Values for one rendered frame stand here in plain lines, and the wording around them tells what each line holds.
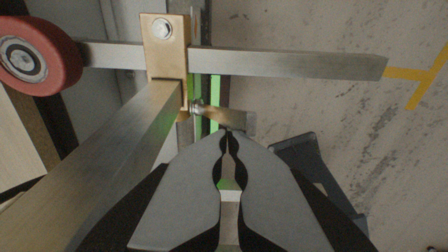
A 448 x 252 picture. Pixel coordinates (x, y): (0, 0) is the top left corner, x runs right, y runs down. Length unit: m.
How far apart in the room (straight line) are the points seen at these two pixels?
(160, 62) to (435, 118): 1.70
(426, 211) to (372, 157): 0.83
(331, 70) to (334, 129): 1.18
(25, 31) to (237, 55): 0.21
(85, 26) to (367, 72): 0.49
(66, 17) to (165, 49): 0.25
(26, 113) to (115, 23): 0.29
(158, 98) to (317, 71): 0.20
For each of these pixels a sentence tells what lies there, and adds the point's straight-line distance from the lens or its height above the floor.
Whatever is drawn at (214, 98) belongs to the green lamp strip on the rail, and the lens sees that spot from 0.45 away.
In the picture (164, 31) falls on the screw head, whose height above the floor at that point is 0.88.
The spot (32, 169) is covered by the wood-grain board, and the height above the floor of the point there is 0.90.
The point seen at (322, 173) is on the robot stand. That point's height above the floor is 0.32.
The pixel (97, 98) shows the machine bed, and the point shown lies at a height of 0.71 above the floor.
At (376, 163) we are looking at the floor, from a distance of 1.80.
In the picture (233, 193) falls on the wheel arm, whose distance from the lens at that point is 0.40.
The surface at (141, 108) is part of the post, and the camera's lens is 0.19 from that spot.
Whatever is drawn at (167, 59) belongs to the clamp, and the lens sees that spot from 0.26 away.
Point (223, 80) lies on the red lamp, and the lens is 0.44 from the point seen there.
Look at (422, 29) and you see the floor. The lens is 1.48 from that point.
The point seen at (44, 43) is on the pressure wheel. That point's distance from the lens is 0.28.
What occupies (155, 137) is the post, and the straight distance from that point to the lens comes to 0.18.
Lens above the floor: 1.12
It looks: 61 degrees down
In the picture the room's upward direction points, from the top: 179 degrees counter-clockwise
